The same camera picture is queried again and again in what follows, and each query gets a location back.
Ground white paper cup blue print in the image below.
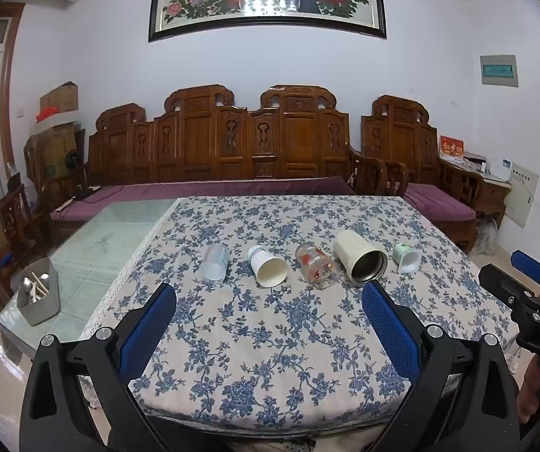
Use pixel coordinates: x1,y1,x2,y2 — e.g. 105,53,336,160
247,244,290,288

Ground small white green cup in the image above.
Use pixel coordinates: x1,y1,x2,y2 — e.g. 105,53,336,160
392,243,423,275

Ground grey utensil container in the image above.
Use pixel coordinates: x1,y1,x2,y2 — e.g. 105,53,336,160
17,257,61,327

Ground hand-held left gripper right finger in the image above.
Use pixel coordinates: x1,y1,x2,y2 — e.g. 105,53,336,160
362,280,520,452

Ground wooden door frame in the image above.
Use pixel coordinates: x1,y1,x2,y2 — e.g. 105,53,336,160
0,2,26,185

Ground clear plastic cup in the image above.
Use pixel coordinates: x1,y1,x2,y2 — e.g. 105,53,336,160
197,243,230,284

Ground cream cup steel inside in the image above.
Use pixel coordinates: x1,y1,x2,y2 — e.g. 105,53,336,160
331,230,389,287

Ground wooden side table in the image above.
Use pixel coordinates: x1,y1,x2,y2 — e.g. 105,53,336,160
439,155,512,228

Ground white device box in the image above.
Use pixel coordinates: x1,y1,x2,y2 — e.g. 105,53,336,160
486,157,514,181

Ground long carved wooden sofa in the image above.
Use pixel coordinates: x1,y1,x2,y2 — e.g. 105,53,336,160
46,84,393,246

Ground short purple seat cushion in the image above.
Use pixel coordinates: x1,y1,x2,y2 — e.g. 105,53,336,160
404,183,477,222

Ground black fan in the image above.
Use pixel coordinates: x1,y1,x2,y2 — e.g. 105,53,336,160
65,149,90,199

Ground small cardboard box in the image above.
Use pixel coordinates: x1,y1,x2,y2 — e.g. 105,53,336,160
40,82,79,114

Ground wooden chair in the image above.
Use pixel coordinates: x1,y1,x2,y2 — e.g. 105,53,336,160
0,185,41,336

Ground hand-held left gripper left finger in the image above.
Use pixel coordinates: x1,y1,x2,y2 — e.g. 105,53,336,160
20,282,177,452

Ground glass cup red print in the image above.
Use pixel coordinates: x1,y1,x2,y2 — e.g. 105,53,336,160
294,241,339,290

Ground clear plastic bag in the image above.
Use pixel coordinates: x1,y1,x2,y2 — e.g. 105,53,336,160
479,216,499,253

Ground person's right hand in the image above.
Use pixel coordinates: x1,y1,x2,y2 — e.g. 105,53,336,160
516,355,540,425

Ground long purple seat cushion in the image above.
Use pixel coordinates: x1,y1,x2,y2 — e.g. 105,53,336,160
50,176,356,222

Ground carved wooden armchair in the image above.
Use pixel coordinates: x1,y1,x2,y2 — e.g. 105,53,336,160
358,95,485,253

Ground white leaning panel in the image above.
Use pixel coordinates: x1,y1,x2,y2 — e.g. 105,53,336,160
505,162,540,227

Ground blue floral tablecloth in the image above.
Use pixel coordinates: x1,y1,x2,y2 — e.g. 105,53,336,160
79,195,523,432

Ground large cardboard box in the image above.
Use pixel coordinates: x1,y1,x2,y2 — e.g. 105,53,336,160
24,122,85,190

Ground wooden chopsticks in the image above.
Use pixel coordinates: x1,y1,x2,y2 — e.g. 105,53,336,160
29,270,52,303

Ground red gift box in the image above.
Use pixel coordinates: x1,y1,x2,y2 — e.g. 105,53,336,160
440,135,464,160

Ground wall electrical box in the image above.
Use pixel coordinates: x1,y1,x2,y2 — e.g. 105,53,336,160
480,54,519,88

